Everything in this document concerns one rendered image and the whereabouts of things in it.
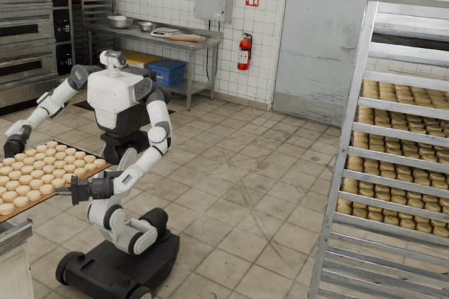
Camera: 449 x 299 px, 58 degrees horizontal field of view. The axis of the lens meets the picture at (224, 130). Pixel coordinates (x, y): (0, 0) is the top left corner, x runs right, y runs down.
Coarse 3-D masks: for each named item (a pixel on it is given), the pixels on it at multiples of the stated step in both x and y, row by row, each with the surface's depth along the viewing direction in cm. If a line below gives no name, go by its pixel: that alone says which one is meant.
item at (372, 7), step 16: (368, 16) 123; (368, 32) 124; (368, 48) 126; (352, 80) 133; (352, 96) 132; (352, 112) 134; (336, 160) 142; (336, 176) 144; (336, 192) 146; (320, 240) 154; (320, 256) 157; (320, 272) 159
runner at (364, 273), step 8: (328, 264) 209; (336, 264) 208; (344, 264) 207; (344, 272) 205; (352, 272) 205; (360, 272) 205; (368, 272) 204; (376, 280) 201; (384, 280) 202; (392, 280) 201; (400, 280) 200; (408, 288) 198; (416, 288) 198; (424, 288) 197; (432, 288) 196; (440, 296) 195; (448, 296) 195
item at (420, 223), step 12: (348, 204) 160; (360, 204) 159; (360, 216) 153; (372, 216) 152; (384, 216) 156; (396, 216) 157; (408, 216) 154; (408, 228) 148; (420, 228) 147; (432, 228) 151; (444, 228) 148
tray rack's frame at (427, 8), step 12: (372, 0) 124; (384, 0) 130; (396, 0) 135; (408, 0) 141; (420, 0) 148; (432, 0) 155; (384, 12) 121; (396, 12) 120; (408, 12) 119; (420, 12) 118; (432, 12) 117; (444, 12) 116; (444, 288) 194
